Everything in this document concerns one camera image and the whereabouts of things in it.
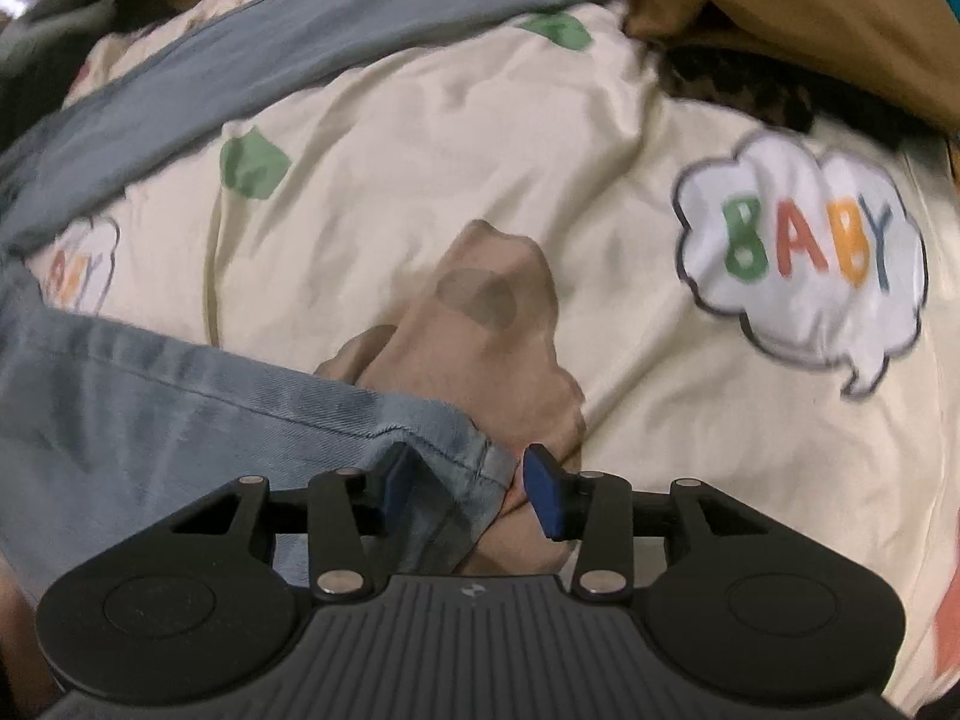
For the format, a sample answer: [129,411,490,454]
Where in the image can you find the light blue denim pants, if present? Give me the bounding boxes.
[2,4,628,596]

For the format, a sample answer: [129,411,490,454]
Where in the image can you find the cream bear print duvet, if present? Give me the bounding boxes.
[2,0,958,712]

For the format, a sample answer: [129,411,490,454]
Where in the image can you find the black garment under brown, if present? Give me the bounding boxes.
[658,41,958,148]

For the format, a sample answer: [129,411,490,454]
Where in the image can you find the dark grey blanket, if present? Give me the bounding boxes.
[0,0,182,160]

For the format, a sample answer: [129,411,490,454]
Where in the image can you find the brown folded garment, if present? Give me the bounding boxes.
[625,0,958,135]

